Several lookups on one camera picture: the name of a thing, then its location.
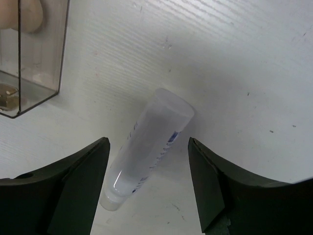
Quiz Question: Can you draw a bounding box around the clear white cosmetic tube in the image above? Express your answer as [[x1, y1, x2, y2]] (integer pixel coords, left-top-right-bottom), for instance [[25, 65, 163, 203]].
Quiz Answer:
[[100, 89, 194, 211]]

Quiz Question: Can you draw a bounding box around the clear right organizer bin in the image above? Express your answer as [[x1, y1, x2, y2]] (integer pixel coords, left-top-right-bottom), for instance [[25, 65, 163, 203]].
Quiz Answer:
[[0, 0, 69, 118]]

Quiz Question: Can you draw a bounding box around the beige makeup sponge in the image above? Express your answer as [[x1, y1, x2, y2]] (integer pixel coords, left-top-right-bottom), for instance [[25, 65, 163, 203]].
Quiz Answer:
[[0, 0, 44, 33]]

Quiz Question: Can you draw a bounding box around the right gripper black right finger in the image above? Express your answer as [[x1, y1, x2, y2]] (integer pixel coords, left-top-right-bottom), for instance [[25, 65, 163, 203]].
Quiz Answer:
[[188, 138, 313, 235]]

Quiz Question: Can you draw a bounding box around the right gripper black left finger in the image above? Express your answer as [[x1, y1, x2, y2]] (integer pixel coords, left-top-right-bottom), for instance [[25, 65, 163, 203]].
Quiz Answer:
[[0, 137, 110, 235]]

